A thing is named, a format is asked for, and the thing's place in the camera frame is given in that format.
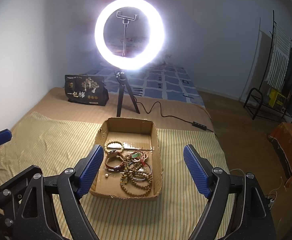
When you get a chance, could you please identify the tan bed sheet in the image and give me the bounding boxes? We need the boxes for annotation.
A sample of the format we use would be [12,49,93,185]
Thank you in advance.
[8,87,216,143]

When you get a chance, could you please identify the black tripod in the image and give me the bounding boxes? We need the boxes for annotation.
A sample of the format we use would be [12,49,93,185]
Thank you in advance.
[114,71,141,118]

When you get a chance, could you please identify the blue patterned bedsheet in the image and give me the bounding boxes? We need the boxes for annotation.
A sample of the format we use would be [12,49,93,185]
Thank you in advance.
[125,64,205,107]

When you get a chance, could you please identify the cream bead bracelet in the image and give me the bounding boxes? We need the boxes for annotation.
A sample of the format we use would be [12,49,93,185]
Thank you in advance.
[104,139,125,155]

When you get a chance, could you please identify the white ring light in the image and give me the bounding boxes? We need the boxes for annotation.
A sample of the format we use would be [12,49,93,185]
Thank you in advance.
[94,0,166,70]

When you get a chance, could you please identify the long brown bead necklace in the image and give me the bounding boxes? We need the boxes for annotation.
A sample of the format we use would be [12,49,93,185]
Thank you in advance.
[119,153,154,197]

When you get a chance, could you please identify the striped yellow cloth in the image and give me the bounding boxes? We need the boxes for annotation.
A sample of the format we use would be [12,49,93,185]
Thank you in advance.
[0,113,228,239]

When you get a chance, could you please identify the black gift bag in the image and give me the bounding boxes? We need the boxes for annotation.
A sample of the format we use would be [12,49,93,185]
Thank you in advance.
[64,74,109,106]

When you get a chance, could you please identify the black clothes rack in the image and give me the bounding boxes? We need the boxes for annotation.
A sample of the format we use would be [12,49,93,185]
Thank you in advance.
[243,12,292,122]

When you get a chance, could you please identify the silver bangle ring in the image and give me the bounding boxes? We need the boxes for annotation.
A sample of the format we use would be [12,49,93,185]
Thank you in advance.
[131,162,154,182]

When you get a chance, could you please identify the black power cable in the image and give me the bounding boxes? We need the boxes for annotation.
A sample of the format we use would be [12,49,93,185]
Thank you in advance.
[136,101,216,133]

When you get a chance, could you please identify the cardboard box tray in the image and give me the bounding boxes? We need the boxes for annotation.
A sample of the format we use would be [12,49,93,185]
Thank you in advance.
[90,118,162,200]

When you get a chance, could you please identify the red strap wristwatch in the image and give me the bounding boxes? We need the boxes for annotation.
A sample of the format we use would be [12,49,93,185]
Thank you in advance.
[105,150,124,171]

